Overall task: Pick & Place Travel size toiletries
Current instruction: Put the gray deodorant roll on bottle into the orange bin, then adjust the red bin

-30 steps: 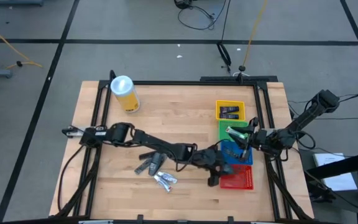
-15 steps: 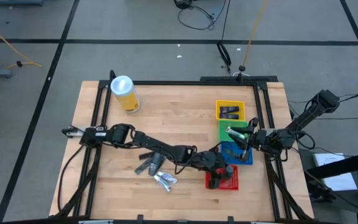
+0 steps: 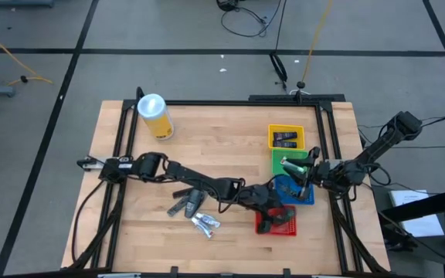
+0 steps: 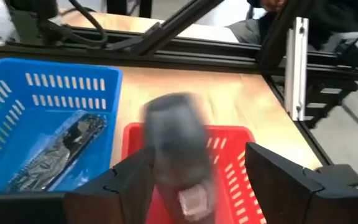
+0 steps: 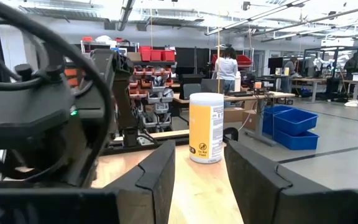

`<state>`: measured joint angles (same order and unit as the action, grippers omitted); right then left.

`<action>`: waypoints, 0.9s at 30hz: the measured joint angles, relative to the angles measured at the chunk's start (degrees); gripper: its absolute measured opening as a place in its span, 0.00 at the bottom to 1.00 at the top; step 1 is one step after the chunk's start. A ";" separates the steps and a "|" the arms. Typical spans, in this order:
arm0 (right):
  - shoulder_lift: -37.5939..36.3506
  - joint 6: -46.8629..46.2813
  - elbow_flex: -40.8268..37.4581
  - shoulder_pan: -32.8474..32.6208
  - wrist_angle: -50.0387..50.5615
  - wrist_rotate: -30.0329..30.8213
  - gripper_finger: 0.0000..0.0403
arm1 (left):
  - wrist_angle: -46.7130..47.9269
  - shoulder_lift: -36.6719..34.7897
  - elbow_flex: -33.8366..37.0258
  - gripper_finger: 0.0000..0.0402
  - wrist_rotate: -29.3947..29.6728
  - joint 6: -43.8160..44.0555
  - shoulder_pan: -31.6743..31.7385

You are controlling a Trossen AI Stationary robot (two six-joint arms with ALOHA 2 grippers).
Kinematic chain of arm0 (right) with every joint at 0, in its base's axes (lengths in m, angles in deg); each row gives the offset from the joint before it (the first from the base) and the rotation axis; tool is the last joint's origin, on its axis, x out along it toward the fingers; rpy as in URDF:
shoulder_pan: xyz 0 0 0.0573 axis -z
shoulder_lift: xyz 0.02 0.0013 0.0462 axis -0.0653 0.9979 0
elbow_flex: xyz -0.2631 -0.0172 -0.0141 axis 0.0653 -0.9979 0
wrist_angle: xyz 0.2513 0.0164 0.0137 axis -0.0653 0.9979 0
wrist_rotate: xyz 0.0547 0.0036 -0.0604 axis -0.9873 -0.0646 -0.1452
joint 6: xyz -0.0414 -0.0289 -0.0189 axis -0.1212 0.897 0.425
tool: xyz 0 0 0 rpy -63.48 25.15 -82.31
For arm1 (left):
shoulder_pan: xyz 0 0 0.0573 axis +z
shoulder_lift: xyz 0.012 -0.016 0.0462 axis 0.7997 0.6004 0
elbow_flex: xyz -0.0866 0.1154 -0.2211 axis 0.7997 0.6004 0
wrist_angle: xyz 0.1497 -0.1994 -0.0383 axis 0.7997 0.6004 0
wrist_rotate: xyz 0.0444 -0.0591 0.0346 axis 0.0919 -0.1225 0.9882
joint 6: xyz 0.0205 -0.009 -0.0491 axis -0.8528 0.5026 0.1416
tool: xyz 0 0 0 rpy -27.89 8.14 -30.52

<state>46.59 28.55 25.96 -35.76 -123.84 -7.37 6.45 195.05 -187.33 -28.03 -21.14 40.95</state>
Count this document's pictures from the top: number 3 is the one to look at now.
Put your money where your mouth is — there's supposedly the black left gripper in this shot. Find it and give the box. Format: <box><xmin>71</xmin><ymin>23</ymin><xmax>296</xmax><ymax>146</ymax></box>
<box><xmin>241</xmin><ymin>184</ymin><xmax>288</xmax><ymax>235</ymax></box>

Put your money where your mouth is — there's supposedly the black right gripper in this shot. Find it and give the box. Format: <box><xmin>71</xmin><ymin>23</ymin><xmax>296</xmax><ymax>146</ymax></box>
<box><xmin>284</xmin><ymin>146</ymin><xmax>334</xmax><ymax>202</ymax></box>

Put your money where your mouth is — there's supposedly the white green toothbrush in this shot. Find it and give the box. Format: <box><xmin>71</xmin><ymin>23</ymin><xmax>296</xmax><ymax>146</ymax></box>
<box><xmin>282</xmin><ymin>157</ymin><xmax>306</xmax><ymax>174</ymax></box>

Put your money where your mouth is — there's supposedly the grey toiletry bottle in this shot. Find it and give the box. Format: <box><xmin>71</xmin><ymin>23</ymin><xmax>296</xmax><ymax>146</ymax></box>
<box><xmin>271</xmin><ymin>208</ymin><xmax>296</xmax><ymax>225</ymax></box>

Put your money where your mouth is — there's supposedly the red plastic basket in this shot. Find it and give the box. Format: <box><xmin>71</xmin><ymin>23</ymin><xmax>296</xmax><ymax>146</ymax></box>
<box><xmin>255</xmin><ymin>204</ymin><xmax>298</xmax><ymax>237</ymax></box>

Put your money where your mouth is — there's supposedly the black comb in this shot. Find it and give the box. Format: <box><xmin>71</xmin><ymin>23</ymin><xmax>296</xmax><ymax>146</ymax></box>
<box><xmin>172</xmin><ymin>187</ymin><xmax>193</xmax><ymax>199</ymax></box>
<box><xmin>277</xmin><ymin>184</ymin><xmax>301</xmax><ymax>198</ymax></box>

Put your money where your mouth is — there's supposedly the dark gray remote-like item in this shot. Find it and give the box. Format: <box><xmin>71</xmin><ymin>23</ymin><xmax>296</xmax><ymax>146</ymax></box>
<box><xmin>185</xmin><ymin>188</ymin><xmax>206</xmax><ymax>219</ymax></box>

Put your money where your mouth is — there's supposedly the green plastic basket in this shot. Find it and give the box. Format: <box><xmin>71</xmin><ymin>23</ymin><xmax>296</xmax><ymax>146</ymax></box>
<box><xmin>271</xmin><ymin>148</ymin><xmax>311</xmax><ymax>177</ymax></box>

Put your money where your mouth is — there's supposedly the blue plastic basket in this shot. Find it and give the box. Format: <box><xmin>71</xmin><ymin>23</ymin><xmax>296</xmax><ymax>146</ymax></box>
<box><xmin>274</xmin><ymin>174</ymin><xmax>315</xmax><ymax>206</ymax></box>

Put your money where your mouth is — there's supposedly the yellow plastic basket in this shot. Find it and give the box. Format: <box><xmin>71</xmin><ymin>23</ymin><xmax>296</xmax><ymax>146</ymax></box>
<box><xmin>267</xmin><ymin>123</ymin><xmax>306</xmax><ymax>151</ymax></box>

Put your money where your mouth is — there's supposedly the black stand knob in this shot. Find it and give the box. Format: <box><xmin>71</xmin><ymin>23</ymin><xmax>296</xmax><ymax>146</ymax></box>
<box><xmin>290</xmin><ymin>80</ymin><xmax>313</xmax><ymax>105</ymax></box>

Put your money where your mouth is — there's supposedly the white paper sheet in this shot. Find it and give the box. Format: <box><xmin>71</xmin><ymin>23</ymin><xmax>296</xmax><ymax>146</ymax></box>
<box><xmin>389</xmin><ymin>188</ymin><xmax>445</xmax><ymax>238</ymax></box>

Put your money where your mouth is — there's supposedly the black side furniture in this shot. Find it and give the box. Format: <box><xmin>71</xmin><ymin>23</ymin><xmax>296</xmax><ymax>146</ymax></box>
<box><xmin>376</xmin><ymin>185</ymin><xmax>445</xmax><ymax>278</ymax></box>

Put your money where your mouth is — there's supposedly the yellow canister with white lid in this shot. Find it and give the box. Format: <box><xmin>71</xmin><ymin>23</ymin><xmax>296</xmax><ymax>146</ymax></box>
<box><xmin>137</xmin><ymin>93</ymin><xmax>175</xmax><ymax>141</ymax></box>

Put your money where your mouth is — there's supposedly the black strap loop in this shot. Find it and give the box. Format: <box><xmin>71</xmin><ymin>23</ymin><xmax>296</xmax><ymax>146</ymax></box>
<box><xmin>269</xmin><ymin>52</ymin><xmax>289</xmax><ymax>92</ymax></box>

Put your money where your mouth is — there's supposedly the black table frame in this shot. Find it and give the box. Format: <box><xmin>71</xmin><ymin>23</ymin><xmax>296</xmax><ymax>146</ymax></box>
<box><xmin>67</xmin><ymin>86</ymin><xmax>390</xmax><ymax>276</ymax></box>

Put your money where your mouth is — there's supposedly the yellow floor cable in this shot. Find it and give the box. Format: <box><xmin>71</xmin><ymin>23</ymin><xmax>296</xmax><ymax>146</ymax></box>
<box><xmin>301</xmin><ymin>0</ymin><xmax>334</xmax><ymax>84</ymax></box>
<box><xmin>0</xmin><ymin>21</ymin><xmax>54</xmax><ymax>117</ymax></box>

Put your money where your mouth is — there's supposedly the black floor cable coil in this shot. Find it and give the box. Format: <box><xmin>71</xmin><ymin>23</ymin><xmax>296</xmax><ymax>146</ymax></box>
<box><xmin>216</xmin><ymin>0</ymin><xmax>287</xmax><ymax>53</ymax></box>

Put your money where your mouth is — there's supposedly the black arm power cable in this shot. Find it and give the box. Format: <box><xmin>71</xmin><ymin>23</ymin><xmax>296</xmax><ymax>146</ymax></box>
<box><xmin>70</xmin><ymin>179</ymin><xmax>106</xmax><ymax>264</ymax></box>

